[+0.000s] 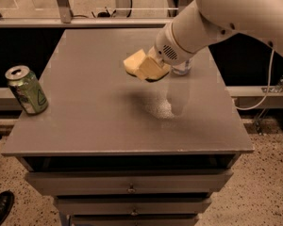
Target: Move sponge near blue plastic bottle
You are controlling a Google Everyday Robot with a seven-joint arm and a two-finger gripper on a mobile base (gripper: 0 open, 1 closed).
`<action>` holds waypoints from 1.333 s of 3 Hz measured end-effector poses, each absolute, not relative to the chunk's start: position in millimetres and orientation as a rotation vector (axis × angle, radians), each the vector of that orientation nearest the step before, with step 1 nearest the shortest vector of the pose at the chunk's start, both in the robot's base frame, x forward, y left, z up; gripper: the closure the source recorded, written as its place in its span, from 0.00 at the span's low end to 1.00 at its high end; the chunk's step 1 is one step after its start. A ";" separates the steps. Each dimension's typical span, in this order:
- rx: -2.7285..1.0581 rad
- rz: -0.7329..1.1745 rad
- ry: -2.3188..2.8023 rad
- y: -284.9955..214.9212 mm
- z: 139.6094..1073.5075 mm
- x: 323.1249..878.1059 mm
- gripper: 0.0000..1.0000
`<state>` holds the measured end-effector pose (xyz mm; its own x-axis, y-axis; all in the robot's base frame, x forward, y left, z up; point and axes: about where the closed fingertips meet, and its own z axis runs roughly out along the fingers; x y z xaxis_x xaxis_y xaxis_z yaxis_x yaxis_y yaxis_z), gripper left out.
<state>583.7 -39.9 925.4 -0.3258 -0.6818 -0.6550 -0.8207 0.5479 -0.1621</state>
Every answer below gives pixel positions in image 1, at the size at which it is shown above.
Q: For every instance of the yellow sponge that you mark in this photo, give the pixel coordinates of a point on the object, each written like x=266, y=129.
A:
x=133, y=61

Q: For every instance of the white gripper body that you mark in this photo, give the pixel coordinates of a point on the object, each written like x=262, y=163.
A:
x=169, y=49

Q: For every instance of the bottom drawer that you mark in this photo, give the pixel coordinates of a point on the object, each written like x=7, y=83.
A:
x=160, y=220

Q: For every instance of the top drawer with knob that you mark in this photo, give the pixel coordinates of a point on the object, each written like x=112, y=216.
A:
x=128, y=182

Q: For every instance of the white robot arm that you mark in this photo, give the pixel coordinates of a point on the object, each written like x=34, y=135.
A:
x=205, y=22

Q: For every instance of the green soda can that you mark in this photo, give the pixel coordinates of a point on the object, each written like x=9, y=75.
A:
x=26, y=88

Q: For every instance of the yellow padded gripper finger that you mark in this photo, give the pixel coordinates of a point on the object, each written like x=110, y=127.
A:
x=149, y=69

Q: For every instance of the black leather shoe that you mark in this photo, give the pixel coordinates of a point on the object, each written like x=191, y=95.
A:
x=6, y=203

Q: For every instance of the clear plastic water bottle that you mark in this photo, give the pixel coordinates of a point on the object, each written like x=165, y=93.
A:
x=183, y=68

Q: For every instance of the grey drawer cabinet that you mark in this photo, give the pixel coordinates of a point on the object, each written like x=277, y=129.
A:
x=100, y=119

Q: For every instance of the drawer with knob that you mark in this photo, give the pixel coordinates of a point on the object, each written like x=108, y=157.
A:
x=133, y=206
x=128, y=182

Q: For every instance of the middle drawer with knob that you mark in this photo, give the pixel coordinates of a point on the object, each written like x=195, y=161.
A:
x=133, y=206

